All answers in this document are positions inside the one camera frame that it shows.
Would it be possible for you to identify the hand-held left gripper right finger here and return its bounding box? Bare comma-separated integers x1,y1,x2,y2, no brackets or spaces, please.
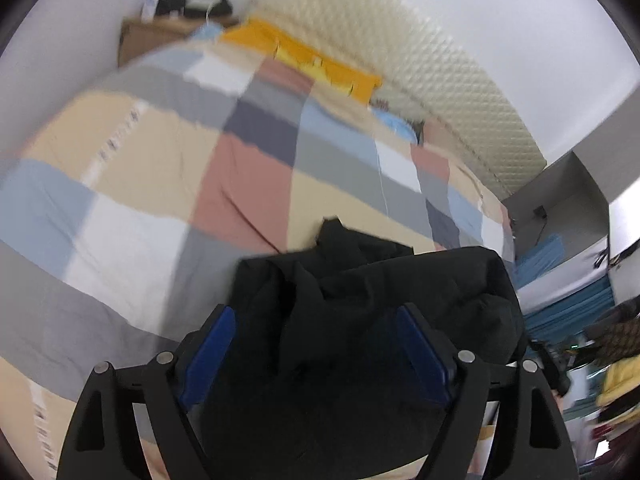
395,302,581,480

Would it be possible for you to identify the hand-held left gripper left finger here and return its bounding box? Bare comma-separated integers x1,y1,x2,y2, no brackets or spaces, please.
56,305,237,480

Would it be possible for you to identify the black puffer jacket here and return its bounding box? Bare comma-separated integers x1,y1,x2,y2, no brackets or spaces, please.
192,216,528,480

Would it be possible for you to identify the yellow cloth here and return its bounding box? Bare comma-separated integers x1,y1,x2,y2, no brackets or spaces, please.
597,357,640,408

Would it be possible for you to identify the blue curtain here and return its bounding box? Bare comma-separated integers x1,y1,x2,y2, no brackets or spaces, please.
522,275,613,341

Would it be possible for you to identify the brown patterned bag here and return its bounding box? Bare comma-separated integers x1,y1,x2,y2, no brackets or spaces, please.
597,317,640,356

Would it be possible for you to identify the blue cloth on chair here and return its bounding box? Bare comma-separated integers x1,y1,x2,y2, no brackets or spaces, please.
515,232,566,291

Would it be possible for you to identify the grey wardrobe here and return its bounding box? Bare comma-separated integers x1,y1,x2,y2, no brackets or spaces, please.
500,87,640,271

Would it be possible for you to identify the checkered pastel duvet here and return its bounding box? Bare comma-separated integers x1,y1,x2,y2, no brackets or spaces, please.
0,22,516,480

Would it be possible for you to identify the pink pillow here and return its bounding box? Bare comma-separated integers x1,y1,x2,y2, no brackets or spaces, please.
422,117,456,147

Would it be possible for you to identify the light blue pillow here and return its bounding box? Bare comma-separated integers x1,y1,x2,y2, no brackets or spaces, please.
372,107,418,143

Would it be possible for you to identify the cream quilted headboard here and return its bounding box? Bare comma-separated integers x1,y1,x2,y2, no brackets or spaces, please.
247,0,547,201

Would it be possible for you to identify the yellow pillow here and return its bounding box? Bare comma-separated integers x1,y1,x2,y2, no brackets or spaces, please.
220,17,383,106

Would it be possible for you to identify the wooden nightstand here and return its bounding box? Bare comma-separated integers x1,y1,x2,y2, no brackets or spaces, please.
117,16,241,68

